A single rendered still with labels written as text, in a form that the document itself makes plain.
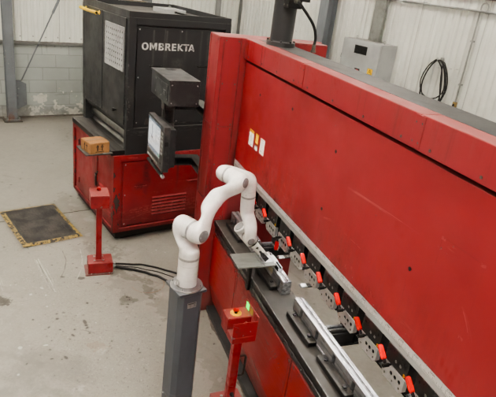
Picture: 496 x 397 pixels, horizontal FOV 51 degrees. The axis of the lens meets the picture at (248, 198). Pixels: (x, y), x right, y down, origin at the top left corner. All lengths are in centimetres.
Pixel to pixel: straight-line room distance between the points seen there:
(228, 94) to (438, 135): 216
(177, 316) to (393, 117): 169
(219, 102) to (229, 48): 39
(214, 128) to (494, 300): 257
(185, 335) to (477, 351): 179
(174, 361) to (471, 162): 216
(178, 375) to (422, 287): 178
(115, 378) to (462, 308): 265
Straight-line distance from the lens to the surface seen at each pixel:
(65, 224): 599
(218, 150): 401
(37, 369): 414
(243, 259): 345
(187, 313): 315
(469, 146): 193
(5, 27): 945
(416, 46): 802
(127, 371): 406
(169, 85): 393
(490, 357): 198
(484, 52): 739
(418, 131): 213
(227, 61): 385
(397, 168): 225
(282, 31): 361
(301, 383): 299
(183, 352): 332
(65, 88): 1005
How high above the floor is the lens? 269
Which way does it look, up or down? 23 degrees down
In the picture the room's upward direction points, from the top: 7 degrees clockwise
